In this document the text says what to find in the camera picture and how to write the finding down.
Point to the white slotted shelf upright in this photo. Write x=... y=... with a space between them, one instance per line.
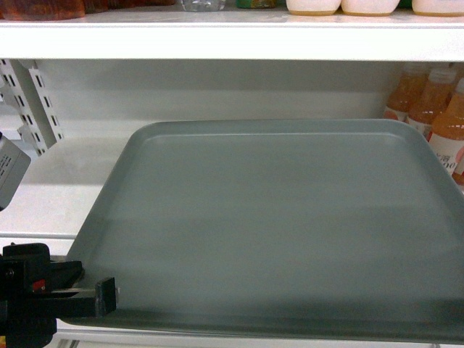
x=27 y=92

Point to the orange juice bottle middle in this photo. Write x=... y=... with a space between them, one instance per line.
x=433 y=100

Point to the white jug right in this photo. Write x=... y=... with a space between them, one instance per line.
x=438 y=8

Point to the clear water bottle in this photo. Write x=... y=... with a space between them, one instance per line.
x=203 y=5

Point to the grey rectangular serving tray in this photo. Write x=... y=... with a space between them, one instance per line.
x=325 y=229

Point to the white jug left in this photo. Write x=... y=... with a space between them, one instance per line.
x=312 y=7

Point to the dark red snack package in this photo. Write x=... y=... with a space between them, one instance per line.
x=42 y=10

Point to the white jug middle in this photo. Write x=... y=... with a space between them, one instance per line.
x=369 y=8

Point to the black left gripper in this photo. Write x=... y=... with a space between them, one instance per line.
x=26 y=272

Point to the white jug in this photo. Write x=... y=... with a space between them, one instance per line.
x=312 y=7
x=369 y=8
x=438 y=8

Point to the orange juice bottle front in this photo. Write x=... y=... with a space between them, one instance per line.
x=446 y=136

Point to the orange juice bottle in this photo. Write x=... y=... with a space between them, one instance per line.
x=433 y=100
x=446 y=136
x=409 y=88

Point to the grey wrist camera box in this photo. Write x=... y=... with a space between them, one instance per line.
x=14 y=164

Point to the orange juice bottle back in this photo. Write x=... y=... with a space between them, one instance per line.
x=409 y=88

